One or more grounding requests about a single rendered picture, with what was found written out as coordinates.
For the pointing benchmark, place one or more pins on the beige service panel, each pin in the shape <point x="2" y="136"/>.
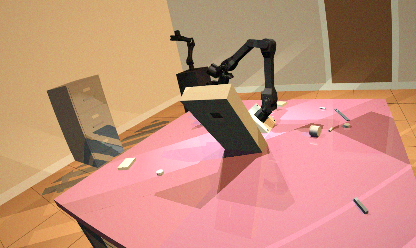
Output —
<point x="223" y="114"/>

